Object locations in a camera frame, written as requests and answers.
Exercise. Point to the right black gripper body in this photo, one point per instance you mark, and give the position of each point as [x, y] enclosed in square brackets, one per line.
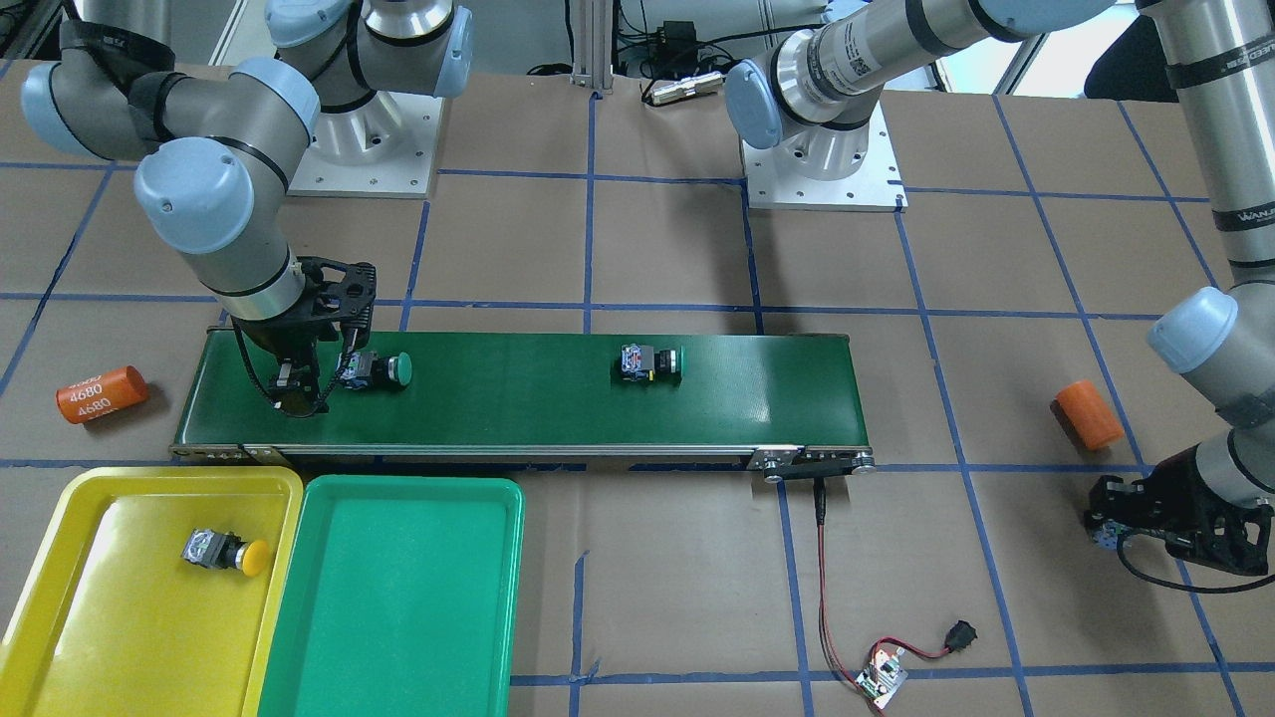
[277, 339]

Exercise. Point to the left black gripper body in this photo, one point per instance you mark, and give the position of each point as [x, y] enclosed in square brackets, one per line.
[1187, 495]

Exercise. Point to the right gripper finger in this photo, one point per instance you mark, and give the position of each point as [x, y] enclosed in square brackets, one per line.
[295, 390]

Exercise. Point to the green push button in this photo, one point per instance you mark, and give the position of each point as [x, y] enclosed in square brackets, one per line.
[644, 364]
[367, 369]

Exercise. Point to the yellow push button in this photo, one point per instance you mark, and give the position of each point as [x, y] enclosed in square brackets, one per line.
[210, 549]
[1107, 537]

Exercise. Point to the plain orange cylinder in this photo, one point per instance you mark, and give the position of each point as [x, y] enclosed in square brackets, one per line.
[1093, 421]

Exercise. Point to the orange cylinder labelled 4680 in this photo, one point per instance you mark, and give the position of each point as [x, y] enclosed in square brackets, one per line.
[101, 394]

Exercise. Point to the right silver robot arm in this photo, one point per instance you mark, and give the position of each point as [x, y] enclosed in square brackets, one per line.
[217, 156]

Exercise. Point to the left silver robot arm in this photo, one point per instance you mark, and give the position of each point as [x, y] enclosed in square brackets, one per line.
[1194, 267]

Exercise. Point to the green tray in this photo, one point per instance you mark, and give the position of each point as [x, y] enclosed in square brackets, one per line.
[400, 599]

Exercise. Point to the yellow tray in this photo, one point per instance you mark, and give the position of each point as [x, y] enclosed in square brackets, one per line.
[113, 621]

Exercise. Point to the small controller circuit board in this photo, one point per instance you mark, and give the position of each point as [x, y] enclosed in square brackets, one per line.
[881, 677]

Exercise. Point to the green conveyor belt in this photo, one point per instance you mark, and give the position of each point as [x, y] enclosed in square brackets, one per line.
[787, 406]

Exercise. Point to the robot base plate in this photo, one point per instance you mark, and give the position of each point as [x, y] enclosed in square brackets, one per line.
[387, 148]
[825, 169]

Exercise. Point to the aluminium frame post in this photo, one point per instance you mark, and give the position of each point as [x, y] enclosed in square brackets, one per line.
[592, 43]

